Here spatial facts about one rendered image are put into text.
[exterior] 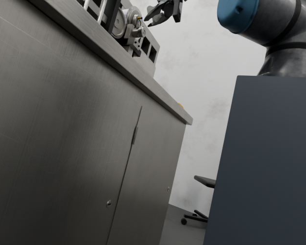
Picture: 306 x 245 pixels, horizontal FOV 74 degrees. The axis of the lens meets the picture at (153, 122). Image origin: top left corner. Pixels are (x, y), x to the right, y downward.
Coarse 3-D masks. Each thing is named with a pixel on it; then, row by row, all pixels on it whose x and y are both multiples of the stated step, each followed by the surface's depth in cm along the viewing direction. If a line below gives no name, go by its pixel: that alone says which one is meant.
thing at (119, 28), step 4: (120, 8) 86; (120, 12) 88; (120, 16) 88; (124, 16) 90; (116, 20) 86; (120, 20) 89; (124, 20) 90; (116, 24) 86; (120, 24) 89; (124, 24) 91; (116, 28) 87; (120, 28) 90; (124, 28) 91; (112, 32) 84; (116, 32) 87; (120, 32) 90; (116, 36) 87
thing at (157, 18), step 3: (162, 12) 96; (156, 15) 98; (159, 15) 95; (162, 15) 95; (153, 18) 98; (156, 18) 97; (159, 18) 95; (162, 18) 96; (165, 18) 96; (153, 21) 97; (156, 21) 96; (159, 21) 97; (150, 24) 97; (153, 24) 97; (156, 24) 97
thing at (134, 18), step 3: (135, 15) 95; (138, 15) 95; (132, 18) 94; (135, 18) 94; (132, 21) 94; (135, 21) 94; (138, 21) 96; (141, 21) 98; (135, 24) 94; (138, 24) 96; (141, 24) 99; (135, 27) 95
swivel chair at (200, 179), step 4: (196, 176) 233; (200, 176) 235; (200, 180) 216; (204, 180) 207; (208, 180) 212; (212, 180) 223; (204, 184) 203; (208, 184) 197; (212, 184) 198; (196, 212) 239; (200, 212) 236; (184, 216) 213; (188, 216) 213; (192, 216) 213; (196, 216) 216; (204, 216) 225; (184, 220) 212; (200, 220) 213; (204, 220) 214; (184, 224) 212
